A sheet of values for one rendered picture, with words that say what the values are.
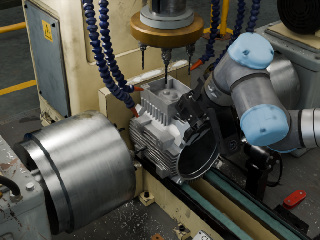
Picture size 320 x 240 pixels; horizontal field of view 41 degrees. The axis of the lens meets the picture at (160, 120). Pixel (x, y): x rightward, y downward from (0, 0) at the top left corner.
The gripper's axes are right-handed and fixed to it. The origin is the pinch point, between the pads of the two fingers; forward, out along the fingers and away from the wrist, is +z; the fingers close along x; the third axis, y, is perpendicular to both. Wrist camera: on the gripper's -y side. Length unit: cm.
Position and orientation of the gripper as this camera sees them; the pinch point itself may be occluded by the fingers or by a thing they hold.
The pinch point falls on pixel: (188, 143)
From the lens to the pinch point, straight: 103.2
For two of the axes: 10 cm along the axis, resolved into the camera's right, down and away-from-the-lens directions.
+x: -7.9, 3.4, -5.1
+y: -5.3, -8.0, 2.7
